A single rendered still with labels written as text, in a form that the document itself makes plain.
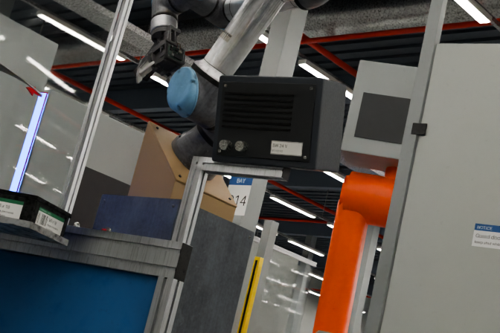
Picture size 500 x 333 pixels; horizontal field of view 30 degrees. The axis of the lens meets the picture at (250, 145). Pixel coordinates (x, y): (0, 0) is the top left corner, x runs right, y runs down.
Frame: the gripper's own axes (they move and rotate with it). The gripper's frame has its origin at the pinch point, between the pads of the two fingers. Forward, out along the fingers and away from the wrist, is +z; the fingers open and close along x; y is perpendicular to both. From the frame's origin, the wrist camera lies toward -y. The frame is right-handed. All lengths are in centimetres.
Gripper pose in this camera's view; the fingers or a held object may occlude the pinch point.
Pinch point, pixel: (158, 96)
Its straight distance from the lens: 254.3
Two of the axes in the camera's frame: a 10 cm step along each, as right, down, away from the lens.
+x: 7.3, 3.4, 6.0
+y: 6.9, -4.0, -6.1
